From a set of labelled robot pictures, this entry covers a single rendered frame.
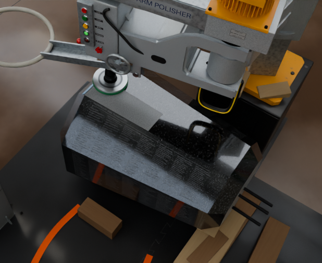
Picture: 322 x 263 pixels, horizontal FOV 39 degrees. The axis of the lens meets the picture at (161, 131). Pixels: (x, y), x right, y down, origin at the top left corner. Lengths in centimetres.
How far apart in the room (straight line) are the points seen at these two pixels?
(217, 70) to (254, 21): 39
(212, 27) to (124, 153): 102
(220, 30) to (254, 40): 16
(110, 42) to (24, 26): 216
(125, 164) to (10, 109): 146
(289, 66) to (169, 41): 125
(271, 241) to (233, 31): 171
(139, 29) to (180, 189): 93
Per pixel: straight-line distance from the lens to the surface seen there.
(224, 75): 230
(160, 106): 275
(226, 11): 202
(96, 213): 319
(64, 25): 445
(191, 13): 207
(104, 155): 277
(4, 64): 286
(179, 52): 228
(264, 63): 306
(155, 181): 267
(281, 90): 306
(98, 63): 267
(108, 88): 278
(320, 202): 369
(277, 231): 334
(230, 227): 313
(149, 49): 234
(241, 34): 205
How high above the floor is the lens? 307
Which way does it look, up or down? 57 degrees down
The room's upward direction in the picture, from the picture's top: 8 degrees clockwise
